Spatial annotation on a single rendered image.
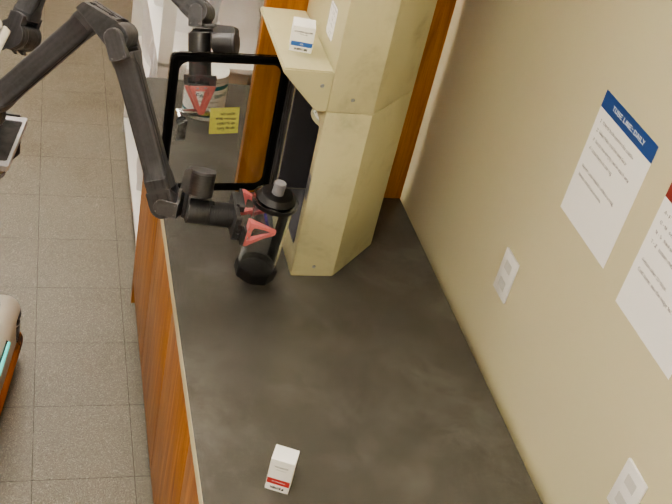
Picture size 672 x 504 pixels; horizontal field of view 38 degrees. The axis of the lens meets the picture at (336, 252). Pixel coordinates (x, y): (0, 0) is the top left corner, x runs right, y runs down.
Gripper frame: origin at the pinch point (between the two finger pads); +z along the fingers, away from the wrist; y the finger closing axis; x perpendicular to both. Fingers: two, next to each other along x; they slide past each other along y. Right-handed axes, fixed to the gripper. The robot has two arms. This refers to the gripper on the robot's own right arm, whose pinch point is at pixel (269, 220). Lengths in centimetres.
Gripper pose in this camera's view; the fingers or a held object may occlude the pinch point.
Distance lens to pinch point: 228.2
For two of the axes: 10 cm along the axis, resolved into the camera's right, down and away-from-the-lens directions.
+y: -2.0, -6.4, 7.5
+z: 9.4, 1.1, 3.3
